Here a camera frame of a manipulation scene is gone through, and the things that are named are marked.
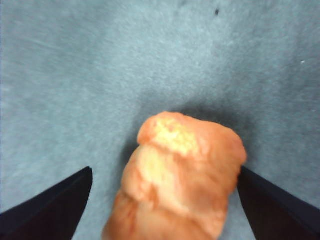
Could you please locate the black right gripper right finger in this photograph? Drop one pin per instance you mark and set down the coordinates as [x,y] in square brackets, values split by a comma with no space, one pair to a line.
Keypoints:
[280,215]

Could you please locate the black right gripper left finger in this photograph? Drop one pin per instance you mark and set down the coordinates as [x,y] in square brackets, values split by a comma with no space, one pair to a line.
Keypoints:
[50,215]

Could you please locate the golden brown bread loaf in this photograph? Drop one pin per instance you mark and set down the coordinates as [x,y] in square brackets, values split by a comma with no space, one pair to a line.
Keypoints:
[175,180]

